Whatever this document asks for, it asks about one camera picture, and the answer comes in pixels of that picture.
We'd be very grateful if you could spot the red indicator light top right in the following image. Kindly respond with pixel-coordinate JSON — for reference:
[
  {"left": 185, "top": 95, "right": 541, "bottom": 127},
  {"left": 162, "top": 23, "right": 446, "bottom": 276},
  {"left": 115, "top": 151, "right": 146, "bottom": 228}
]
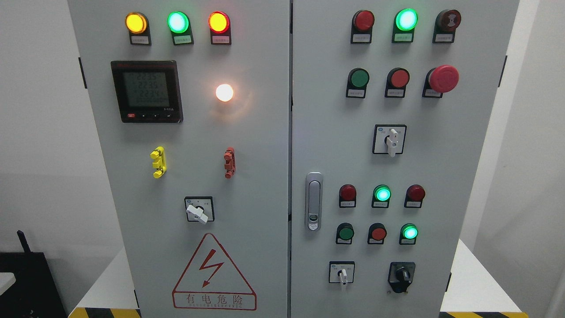
[{"left": 350, "top": 10, "right": 375, "bottom": 44}]

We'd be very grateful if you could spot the red emergency stop button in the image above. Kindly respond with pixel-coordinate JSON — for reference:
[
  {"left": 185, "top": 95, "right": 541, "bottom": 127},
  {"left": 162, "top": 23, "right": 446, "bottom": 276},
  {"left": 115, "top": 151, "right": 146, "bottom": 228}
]
[{"left": 422, "top": 64, "right": 460, "bottom": 98}]

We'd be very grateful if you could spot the white rotary switch left door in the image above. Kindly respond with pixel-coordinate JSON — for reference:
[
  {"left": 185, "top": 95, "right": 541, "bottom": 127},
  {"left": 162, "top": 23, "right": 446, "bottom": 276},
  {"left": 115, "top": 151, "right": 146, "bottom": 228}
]
[{"left": 184, "top": 197, "right": 215, "bottom": 225}]

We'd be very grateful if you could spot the red lit indicator light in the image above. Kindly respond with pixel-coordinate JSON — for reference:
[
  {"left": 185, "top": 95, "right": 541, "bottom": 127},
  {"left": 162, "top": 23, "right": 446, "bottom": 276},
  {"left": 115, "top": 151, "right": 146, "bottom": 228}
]
[{"left": 208, "top": 11, "right": 232, "bottom": 45}]

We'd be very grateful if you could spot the red push button lower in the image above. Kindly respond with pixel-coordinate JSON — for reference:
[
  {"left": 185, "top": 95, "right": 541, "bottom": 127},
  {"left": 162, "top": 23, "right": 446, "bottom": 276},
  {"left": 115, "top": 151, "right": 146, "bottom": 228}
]
[{"left": 367, "top": 222, "right": 387, "bottom": 244}]

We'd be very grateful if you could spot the yellow terminal connector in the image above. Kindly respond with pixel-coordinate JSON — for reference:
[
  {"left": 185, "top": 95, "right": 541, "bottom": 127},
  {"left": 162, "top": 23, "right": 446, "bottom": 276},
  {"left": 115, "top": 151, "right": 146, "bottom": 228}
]
[{"left": 150, "top": 146, "right": 167, "bottom": 179}]

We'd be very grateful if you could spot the grey cabinet door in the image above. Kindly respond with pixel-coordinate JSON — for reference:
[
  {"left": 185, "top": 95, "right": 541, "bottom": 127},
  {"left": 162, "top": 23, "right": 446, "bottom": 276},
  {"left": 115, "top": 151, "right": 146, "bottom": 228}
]
[
  {"left": 290, "top": 0, "right": 519, "bottom": 318},
  {"left": 68, "top": 0, "right": 291, "bottom": 318}
]

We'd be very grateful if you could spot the black rotary selector switch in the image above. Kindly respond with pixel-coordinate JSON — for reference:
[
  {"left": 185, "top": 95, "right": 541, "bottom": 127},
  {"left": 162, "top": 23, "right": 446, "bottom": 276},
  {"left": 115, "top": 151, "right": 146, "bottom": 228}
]
[{"left": 388, "top": 262, "right": 416, "bottom": 293}]

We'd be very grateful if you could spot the green indicator light top left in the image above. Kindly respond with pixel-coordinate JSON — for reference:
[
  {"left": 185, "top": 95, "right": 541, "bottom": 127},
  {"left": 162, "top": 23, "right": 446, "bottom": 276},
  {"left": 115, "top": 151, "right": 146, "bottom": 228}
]
[{"left": 167, "top": 11, "right": 193, "bottom": 45}]

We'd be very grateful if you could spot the white rotary switch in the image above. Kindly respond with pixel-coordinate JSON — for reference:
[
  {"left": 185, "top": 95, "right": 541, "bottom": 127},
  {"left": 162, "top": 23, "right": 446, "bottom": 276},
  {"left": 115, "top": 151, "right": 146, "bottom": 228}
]
[
  {"left": 373, "top": 124, "right": 407, "bottom": 157},
  {"left": 328, "top": 261, "right": 355, "bottom": 291}
]

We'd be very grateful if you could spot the white lit indicator light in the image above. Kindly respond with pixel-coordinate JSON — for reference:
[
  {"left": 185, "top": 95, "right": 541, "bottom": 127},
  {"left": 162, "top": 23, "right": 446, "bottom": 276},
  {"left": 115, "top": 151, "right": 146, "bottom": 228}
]
[{"left": 215, "top": 84, "right": 234, "bottom": 102}]

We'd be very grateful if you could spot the green push button lower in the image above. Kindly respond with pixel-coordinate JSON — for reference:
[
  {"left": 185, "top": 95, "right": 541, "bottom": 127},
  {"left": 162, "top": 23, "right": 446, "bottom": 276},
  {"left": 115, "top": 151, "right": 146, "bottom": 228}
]
[{"left": 335, "top": 222, "right": 354, "bottom": 244}]

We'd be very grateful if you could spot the silver door handle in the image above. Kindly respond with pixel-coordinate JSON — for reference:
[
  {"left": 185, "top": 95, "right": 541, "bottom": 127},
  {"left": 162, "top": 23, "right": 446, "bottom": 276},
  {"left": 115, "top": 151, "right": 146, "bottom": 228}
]
[{"left": 305, "top": 172, "right": 323, "bottom": 231}]

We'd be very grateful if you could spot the white platform with hazard stripes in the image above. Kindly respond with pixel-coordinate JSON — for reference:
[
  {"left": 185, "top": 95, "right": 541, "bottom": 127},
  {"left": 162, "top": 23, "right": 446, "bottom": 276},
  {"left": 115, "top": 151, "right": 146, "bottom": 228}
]
[{"left": 69, "top": 242, "right": 527, "bottom": 318}]

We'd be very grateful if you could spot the green push button upper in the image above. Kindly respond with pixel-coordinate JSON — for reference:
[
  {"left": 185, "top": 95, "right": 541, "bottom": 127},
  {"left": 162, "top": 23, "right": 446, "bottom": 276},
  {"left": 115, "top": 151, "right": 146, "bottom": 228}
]
[{"left": 346, "top": 67, "right": 369, "bottom": 98}]

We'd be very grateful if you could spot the grey right cabinet door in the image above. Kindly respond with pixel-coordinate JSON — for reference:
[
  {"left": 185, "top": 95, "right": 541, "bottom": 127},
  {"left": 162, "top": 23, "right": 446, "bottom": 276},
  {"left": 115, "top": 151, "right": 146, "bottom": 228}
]
[{"left": 290, "top": 0, "right": 519, "bottom": 318}]

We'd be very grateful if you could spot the green push button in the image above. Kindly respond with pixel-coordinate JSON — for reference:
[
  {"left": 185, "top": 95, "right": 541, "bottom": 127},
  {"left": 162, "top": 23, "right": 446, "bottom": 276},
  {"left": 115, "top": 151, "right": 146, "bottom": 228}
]
[
  {"left": 335, "top": 222, "right": 354, "bottom": 244},
  {"left": 346, "top": 67, "right": 369, "bottom": 98}
]

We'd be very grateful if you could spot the black box with antenna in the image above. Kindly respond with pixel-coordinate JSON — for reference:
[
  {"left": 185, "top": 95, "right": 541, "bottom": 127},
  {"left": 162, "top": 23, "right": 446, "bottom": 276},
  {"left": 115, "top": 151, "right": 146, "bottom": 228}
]
[{"left": 0, "top": 230, "right": 67, "bottom": 318}]

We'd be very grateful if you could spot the green lit indicator lower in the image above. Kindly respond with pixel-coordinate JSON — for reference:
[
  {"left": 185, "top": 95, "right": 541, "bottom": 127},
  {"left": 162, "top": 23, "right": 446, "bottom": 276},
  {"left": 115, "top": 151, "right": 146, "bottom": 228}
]
[{"left": 398, "top": 223, "right": 418, "bottom": 245}]

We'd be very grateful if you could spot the dark red buzzer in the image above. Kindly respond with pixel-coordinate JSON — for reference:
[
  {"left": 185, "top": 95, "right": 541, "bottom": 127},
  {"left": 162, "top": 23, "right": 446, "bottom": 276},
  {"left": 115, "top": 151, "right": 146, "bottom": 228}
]
[{"left": 432, "top": 9, "right": 462, "bottom": 43}]

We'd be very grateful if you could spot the red push button upper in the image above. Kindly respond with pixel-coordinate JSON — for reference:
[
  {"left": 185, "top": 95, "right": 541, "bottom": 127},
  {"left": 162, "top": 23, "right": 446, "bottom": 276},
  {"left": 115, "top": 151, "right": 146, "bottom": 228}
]
[{"left": 384, "top": 67, "right": 410, "bottom": 98}]

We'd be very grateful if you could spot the green lit indicator top right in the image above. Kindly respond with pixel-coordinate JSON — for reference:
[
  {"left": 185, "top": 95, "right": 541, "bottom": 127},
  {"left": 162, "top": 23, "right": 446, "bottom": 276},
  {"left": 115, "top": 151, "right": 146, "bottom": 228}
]
[{"left": 392, "top": 8, "right": 418, "bottom": 43}]

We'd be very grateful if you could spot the yellow indicator light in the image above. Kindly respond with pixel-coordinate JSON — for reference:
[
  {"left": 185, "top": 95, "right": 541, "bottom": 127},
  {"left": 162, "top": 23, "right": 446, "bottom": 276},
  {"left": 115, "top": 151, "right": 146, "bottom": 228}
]
[{"left": 125, "top": 12, "right": 151, "bottom": 45}]

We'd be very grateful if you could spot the red electric hazard warning sticker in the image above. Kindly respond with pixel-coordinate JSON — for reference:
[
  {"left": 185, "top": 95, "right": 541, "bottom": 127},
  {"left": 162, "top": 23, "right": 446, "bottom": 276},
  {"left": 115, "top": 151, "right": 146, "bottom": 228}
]
[{"left": 172, "top": 233, "right": 257, "bottom": 310}]

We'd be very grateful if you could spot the grey left cabinet door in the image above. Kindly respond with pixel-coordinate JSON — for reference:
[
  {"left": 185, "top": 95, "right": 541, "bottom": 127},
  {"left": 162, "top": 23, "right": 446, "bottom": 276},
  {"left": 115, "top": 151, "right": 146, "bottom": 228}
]
[{"left": 68, "top": 0, "right": 291, "bottom": 318}]

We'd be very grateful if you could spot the white rotary switch lower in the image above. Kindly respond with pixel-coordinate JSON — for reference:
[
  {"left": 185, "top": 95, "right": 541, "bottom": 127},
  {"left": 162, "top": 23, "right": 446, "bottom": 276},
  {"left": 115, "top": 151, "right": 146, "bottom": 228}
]
[{"left": 328, "top": 261, "right": 355, "bottom": 291}]

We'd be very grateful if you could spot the white rotary switch upper right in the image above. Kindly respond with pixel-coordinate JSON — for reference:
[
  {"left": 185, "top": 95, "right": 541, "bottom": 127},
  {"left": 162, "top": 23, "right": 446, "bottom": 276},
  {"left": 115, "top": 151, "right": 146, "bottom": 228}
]
[{"left": 373, "top": 124, "right": 407, "bottom": 157}]

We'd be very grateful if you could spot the red push button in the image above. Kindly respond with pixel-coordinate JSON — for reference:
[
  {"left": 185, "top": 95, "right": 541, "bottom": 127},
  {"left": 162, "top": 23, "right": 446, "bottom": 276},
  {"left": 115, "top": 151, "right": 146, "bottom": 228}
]
[
  {"left": 384, "top": 67, "right": 410, "bottom": 98},
  {"left": 367, "top": 222, "right": 387, "bottom": 244}
]

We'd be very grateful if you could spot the red indicator light middle right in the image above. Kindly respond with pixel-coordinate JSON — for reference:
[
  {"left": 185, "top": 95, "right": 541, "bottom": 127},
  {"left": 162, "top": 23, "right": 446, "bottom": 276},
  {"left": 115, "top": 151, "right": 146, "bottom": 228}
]
[{"left": 404, "top": 184, "right": 426, "bottom": 208}]

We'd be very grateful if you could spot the red indicator light middle left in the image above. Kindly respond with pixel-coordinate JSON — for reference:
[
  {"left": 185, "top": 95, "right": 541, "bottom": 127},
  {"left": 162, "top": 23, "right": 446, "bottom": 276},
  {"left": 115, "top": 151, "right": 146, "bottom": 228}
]
[{"left": 339, "top": 184, "right": 357, "bottom": 208}]

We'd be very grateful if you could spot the red terminal connector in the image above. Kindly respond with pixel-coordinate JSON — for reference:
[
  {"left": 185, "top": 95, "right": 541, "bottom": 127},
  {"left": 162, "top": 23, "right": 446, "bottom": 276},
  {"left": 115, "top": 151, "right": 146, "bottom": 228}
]
[{"left": 223, "top": 147, "right": 236, "bottom": 179}]

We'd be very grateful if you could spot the black digital power meter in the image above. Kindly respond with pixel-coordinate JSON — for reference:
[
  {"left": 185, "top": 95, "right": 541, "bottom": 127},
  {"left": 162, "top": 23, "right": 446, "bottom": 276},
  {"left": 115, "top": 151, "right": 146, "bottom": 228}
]
[{"left": 111, "top": 60, "right": 183, "bottom": 123}]

